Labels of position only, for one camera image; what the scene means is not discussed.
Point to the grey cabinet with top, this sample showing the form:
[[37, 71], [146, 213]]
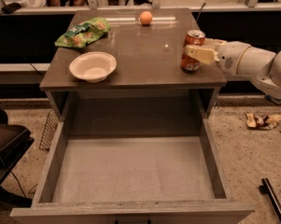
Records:
[[148, 94]]

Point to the orange fruit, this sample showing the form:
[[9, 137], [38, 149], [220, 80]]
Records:
[[145, 18]]

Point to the black chair base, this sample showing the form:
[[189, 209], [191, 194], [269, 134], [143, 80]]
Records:
[[14, 142]]

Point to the crumpled snack wrapper on floor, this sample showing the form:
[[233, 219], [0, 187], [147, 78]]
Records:
[[263, 122]]

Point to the black wire basket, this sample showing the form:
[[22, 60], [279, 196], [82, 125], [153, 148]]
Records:
[[49, 131]]

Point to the white paper bowl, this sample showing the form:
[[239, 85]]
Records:
[[93, 66]]

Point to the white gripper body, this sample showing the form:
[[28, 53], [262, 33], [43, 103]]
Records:
[[232, 55]]

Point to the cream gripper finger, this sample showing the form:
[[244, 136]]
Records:
[[201, 53], [214, 43]]

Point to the orange soda can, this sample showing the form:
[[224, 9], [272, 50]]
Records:
[[193, 40]]

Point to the green chip bag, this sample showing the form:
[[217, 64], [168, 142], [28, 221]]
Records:
[[81, 35]]

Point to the open grey drawer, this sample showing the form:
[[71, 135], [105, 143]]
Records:
[[140, 160]]

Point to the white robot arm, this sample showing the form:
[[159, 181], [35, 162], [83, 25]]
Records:
[[262, 68]]

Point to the black bar on floor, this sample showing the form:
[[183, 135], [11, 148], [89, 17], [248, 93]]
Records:
[[267, 189]]

